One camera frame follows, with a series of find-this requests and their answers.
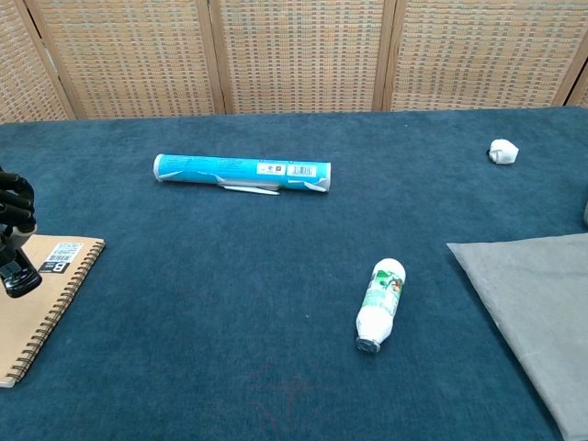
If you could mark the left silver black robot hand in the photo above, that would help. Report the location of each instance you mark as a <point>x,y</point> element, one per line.
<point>16,197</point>

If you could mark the black stapler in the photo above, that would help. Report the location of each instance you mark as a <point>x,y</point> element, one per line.
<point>18,278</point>

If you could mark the tan spiral notebook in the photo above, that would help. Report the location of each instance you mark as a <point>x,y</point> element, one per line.
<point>32,312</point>

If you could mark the blue cylindrical tube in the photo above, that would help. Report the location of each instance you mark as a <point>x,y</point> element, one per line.
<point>239,169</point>

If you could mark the blue carpet table cover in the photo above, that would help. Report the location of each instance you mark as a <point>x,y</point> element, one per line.
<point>229,275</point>

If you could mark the woven wooden folding screen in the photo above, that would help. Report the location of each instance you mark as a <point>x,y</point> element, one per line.
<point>294,55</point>

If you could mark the small white plastic bottle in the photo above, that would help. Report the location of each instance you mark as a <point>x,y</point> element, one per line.
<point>381,303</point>

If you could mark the crumpled white paper ball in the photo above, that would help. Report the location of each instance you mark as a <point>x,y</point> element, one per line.
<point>504,151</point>

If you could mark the grey cloth bag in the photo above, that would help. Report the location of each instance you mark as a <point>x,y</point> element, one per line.
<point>542,303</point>

